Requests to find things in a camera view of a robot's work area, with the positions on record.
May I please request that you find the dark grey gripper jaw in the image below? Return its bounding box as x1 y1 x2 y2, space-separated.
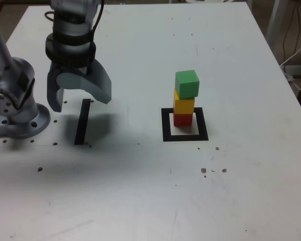
46 62 66 113

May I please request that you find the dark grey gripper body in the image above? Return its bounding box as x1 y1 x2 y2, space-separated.
52 62 93 75

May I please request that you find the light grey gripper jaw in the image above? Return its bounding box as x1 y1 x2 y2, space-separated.
56 59 113 105

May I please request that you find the yellow cube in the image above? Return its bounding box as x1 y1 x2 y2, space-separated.
173 88 195 115

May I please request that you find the green cube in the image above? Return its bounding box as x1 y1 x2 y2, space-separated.
175 69 200 99

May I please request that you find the red cube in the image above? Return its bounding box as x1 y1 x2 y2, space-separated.
173 112 193 127

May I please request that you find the black tape square outline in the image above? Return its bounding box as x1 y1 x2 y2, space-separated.
161 107 209 143

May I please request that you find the black tape strip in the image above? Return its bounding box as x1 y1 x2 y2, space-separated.
74 99 91 146

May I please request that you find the white metal post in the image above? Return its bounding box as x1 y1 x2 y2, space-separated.
265 0 288 53

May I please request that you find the black background cable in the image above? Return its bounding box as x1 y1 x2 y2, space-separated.
281 0 301 65

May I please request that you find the white background cable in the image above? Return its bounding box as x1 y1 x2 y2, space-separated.
279 37 301 94

